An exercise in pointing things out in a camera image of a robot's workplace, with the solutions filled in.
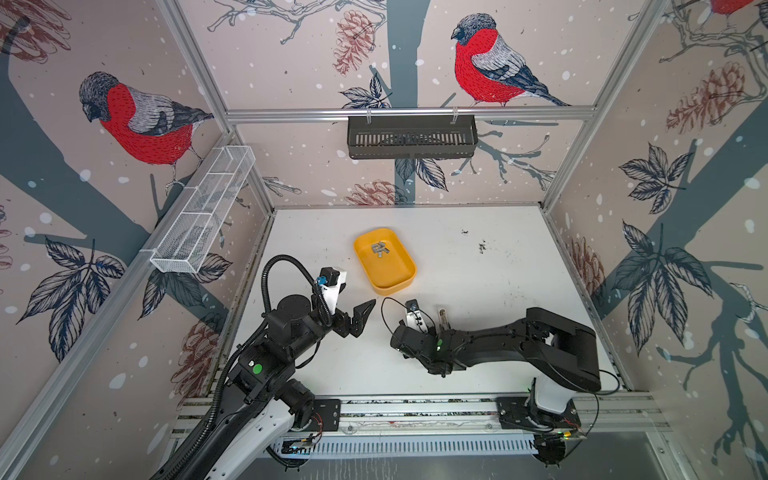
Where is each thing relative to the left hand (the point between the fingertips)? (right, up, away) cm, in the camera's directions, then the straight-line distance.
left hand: (358, 294), depth 66 cm
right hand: (+11, -18, +21) cm, 30 cm away
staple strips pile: (+3, +8, +42) cm, 43 cm away
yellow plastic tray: (+5, +4, +38) cm, 38 cm away
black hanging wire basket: (+15, +48, +38) cm, 63 cm away
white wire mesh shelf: (-43, +13, +6) cm, 45 cm away
